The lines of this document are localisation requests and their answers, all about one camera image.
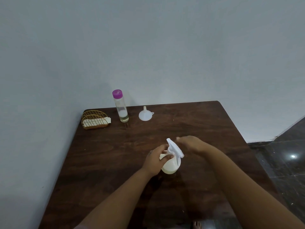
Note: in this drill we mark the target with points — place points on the white spray trigger with tube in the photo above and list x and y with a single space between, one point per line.
175 147

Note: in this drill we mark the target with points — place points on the person's left hand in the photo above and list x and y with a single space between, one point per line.
153 163

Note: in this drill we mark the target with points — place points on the white plastic spray bottle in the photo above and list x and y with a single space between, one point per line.
170 168

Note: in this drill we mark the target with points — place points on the white folded napkins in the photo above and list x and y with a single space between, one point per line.
95 122

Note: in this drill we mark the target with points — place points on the person's right forearm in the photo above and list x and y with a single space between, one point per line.
250 188

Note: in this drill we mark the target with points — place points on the person's left forearm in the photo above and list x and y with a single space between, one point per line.
119 200

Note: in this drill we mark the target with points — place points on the white plastic funnel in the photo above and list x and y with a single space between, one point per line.
145 116

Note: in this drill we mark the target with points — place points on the purple bottle cap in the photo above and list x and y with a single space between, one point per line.
117 94

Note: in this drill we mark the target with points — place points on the clear plastic bottle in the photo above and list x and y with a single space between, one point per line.
122 110

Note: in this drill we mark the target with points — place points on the person's mauve shirt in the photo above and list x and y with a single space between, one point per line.
79 227

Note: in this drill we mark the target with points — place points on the person's right hand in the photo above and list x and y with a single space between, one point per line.
194 143

